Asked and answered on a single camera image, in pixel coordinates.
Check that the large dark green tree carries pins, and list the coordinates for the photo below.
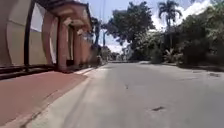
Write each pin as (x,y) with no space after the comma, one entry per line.
(131,26)

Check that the grey concrete road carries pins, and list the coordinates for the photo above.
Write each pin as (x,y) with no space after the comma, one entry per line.
(146,96)

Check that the brown building with arches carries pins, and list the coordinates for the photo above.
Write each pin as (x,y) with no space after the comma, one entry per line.
(50,36)

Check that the pale concrete kerb strip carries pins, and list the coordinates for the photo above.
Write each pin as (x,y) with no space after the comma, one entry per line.
(56,106)

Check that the tall palm tree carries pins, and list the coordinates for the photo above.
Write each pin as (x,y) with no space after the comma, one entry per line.
(170,16)

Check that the row of bushes and trees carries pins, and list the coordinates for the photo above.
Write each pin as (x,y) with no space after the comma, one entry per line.
(193,40)

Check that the red paved driveway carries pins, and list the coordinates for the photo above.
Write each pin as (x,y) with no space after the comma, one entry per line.
(30,91)

